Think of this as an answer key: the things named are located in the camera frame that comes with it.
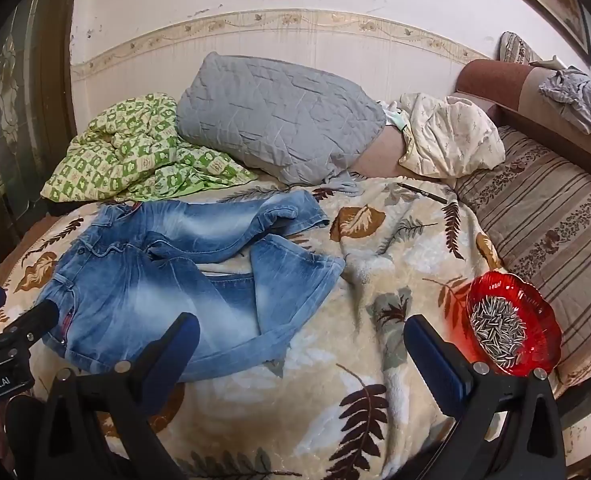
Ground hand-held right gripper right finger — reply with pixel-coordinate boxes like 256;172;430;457
404;314;569;480

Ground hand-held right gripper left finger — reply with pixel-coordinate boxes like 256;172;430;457
33;312;201;480

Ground brown pillow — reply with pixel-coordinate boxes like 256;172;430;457
350;127;409;178

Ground cream patterned quilt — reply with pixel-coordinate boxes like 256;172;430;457
398;92;506;179

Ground green checkered quilt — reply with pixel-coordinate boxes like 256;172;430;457
40;92;259;204

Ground black pen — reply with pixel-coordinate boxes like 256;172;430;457
397;182;449;204

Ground brown striped floral cushion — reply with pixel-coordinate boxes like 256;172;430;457
453;125;591;386

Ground red glass bowl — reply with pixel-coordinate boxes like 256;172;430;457
465;271;562;378

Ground blue denim pants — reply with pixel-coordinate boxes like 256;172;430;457
38;189;347;383

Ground light grey cloth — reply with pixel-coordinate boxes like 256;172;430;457
320;170;362;197

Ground cream leaf print blanket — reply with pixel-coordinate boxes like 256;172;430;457
0;175;506;480

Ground small striped pillow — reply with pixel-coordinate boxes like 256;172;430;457
498;31;543;66

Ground white teal cloth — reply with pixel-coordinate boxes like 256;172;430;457
378;100;412;137

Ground crumpled grey cloth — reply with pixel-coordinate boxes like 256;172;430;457
538;66;591;135

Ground grey quilted pillow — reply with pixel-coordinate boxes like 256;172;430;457
176;52;387;186

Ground pile of sunflower seeds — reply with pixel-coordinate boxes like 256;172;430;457
470;296;527;367

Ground brown upholstered headboard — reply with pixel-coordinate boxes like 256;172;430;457
455;58;591;171

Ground wooden door with glass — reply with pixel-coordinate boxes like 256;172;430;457
0;0;79;266

